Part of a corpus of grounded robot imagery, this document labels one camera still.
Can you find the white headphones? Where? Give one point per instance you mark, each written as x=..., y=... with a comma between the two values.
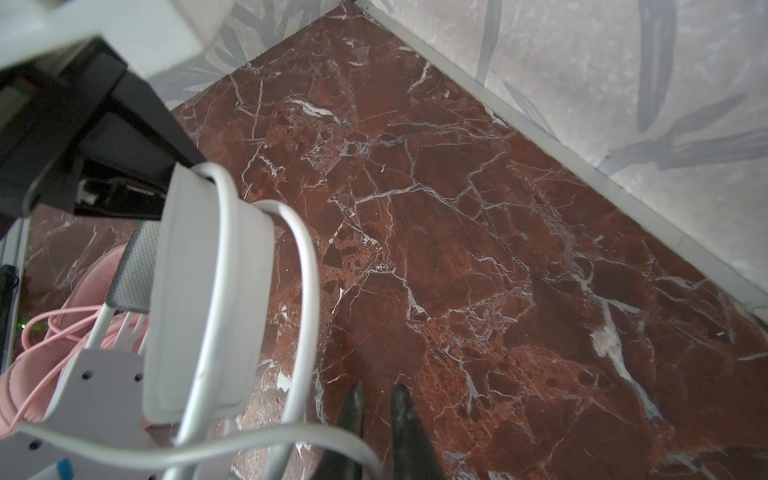
x=196, y=362

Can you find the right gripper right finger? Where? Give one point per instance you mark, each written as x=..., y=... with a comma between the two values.
x=412, y=451

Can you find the pink headphones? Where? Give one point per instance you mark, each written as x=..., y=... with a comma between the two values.
x=27, y=387

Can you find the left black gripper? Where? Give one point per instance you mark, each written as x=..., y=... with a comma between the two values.
x=91, y=138

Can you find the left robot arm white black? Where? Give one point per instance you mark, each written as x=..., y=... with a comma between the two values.
x=151, y=36

